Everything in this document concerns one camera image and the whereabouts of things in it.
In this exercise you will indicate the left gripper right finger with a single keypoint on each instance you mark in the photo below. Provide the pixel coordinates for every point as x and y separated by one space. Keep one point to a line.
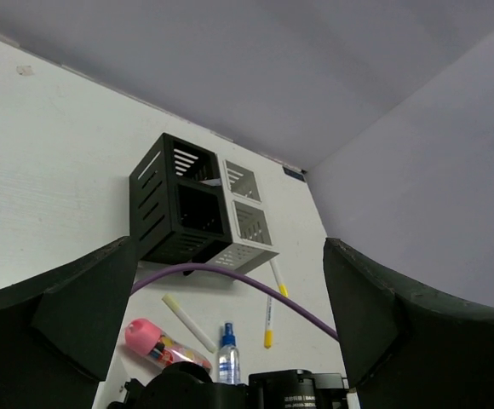
405 344

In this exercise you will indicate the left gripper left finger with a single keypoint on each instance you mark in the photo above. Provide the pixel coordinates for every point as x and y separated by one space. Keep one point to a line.
58 330

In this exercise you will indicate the red ink pen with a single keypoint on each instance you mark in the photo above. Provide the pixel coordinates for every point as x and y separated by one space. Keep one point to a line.
213 182

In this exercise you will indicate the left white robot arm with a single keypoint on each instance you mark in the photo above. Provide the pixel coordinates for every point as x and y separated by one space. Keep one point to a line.
186 385

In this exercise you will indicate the pink cap candy tube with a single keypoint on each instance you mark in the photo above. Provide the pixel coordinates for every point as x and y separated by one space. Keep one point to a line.
150 341

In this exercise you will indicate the pale yellow cap marker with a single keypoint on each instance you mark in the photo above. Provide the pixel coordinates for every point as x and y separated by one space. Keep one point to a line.
189 323

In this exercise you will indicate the blue spray bottle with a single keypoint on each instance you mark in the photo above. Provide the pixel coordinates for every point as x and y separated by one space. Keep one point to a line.
228 357

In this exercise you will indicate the white slotted pen holder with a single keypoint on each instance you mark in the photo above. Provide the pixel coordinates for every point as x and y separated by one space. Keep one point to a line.
252 243

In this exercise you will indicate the black slotted pen holder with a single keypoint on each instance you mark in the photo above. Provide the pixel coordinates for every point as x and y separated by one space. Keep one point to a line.
173 217

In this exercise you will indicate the right corner label sticker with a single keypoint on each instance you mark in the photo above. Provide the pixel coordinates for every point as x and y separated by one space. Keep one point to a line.
294 174

